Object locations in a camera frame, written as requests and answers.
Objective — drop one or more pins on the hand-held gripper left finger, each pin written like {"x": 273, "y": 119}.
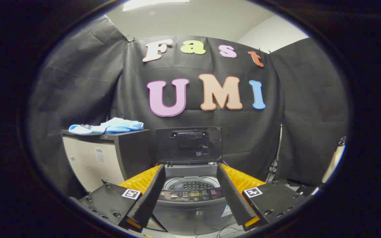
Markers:
{"x": 146, "y": 201}

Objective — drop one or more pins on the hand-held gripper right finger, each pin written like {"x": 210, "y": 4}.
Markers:
{"x": 235, "y": 201}

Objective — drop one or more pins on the grey washing machine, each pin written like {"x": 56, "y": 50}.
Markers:
{"x": 190, "y": 195}

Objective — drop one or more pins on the light blue shirt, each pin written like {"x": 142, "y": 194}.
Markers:
{"x": 117, "y": 125}

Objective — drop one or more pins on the black backdrop cloth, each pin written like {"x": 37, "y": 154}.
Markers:
{"x": 246, "y": 132}

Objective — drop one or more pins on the dark cabinet with beige side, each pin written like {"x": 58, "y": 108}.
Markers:
{"x": 88, "y": 158}

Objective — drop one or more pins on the white stand pole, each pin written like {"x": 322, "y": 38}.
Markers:
{"x": 334, "y": 162}

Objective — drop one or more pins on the ceiling light panel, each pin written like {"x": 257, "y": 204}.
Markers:
{"x": 150, "y": 4}

